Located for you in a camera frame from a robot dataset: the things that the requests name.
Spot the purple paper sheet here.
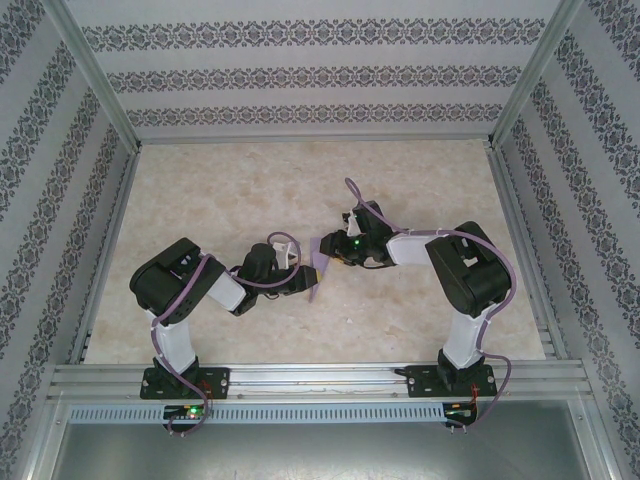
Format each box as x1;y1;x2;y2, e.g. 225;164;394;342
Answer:
308;237;332;304

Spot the grey metal base panel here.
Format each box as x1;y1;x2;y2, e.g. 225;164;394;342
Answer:
49;422;606;480

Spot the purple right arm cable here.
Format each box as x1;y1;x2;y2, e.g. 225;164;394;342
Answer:
344;178;516;436

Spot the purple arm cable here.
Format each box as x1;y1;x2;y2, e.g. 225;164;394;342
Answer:
149;232;303;439
344;178;516;436

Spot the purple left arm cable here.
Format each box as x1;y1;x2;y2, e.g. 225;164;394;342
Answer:
149;232;303;439

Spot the aluminium mounting rail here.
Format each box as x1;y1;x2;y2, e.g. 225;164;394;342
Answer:
47;359;590;402

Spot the aluminium table edge rail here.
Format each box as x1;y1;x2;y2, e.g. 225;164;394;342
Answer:
485;144;571;361
68;147;146;365
135;132;496;147

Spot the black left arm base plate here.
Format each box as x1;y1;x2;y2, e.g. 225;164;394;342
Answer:
141;366;232;401

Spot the slotted grey cable duct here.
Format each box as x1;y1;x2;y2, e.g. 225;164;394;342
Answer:
67;402;447;425

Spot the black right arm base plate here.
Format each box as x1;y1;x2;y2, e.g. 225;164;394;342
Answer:
407;364;498;400

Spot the aluminium frame post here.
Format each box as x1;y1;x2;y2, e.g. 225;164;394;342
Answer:
47;0;144;152
19;394;69;480
569;399;621;480
487;0;586;149

